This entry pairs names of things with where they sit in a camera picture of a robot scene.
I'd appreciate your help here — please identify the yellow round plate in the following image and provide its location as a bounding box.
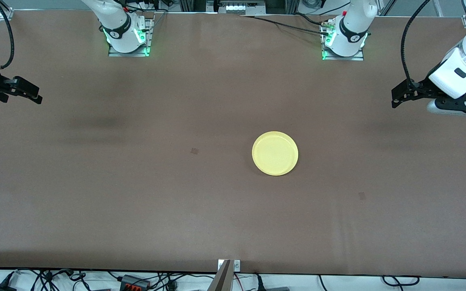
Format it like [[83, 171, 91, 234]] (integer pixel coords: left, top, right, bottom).
[[252, 131, 299, 176]]

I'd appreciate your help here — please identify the device with white connectors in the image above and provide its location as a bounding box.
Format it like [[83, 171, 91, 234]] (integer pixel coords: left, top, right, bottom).
[[225, 2, 266, 16]]

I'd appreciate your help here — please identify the black orange power strip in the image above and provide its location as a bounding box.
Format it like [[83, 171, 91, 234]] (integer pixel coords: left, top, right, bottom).
[[119, 274, 151, 291]]

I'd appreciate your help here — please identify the black left arm corrugated cable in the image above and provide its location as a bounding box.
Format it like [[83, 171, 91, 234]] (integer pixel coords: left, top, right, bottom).
[[401, 0, 432, 86]]

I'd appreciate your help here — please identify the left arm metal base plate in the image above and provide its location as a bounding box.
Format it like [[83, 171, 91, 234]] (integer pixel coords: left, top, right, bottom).
[[321, 24, 365, 61]]

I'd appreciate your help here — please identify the short black table cable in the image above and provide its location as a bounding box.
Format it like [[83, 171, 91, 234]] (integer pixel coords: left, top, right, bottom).
[[293, 12, 331, 27]]

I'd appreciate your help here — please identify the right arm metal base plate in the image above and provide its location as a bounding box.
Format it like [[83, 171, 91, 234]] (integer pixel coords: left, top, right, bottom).
[[108, 18, 153, 57]]

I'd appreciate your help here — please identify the long black table cable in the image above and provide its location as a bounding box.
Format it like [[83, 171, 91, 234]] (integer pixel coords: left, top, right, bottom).
[[240, 15, 330, 36]]

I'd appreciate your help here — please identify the black tangled cable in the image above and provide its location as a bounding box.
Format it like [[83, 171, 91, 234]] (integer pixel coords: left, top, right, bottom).
[[14, 268, 93, 291]]

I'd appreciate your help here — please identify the black cable loop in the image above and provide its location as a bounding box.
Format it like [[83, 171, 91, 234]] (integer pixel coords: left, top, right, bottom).
[[381, 275, 421, 287]]

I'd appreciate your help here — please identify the small white bracket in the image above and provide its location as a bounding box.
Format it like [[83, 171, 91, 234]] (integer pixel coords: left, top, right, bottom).
[[218, 259, 241, 272]]

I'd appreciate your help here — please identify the slanted metal post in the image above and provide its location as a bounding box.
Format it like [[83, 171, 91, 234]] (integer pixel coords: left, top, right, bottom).
[[206, 259, 234, 291]]

